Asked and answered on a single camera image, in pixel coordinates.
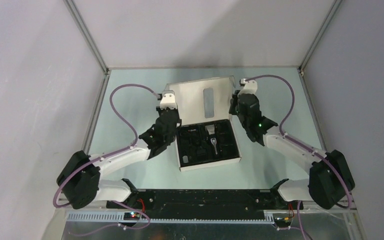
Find white box with black tray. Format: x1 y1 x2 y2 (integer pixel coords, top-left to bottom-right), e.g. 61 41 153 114
165 76 242 172

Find black hair trimmer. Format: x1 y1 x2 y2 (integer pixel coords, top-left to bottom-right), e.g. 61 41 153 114
205 124 218 156

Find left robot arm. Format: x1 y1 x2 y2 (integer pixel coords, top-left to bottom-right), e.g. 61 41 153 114
53 108 182 210

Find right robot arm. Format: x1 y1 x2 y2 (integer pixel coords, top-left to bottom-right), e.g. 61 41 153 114
229 91 356 210

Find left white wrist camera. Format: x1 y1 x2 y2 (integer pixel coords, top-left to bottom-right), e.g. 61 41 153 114
159 92 178 110

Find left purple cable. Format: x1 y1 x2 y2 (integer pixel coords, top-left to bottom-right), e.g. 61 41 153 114
52 84 161 209

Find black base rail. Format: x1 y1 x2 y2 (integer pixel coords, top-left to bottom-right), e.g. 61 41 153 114
123 189 288 221

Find aluminium frame front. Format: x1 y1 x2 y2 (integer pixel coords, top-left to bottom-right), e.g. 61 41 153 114
58 188 359 240

